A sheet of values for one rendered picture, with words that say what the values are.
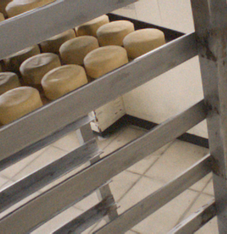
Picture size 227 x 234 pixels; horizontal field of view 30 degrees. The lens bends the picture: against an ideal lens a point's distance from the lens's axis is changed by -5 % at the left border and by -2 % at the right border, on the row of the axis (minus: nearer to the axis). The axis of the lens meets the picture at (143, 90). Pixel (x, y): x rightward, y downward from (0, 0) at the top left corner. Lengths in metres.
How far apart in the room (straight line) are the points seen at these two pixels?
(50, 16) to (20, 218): 0.20
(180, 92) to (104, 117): 0.44
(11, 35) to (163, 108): 1.69
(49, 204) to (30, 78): 0.15
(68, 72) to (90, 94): 0.05
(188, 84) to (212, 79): 1.35
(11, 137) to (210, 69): 0.24
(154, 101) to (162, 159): 0.28
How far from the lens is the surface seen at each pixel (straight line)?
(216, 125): 0.54
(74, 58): 0.53
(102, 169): 0.47
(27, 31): 0.38
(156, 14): 1.79
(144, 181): 1.92
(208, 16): 0.47
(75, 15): 0.40
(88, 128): 0.98
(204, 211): 0.64
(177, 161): 2.00
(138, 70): 0.45
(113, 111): 2.18
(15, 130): 0.40
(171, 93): 1.94
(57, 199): 0.46
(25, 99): 0.44
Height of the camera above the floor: 1.25
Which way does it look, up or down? 29 degrees down
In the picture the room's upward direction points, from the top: 12 degrees counter-clockwise
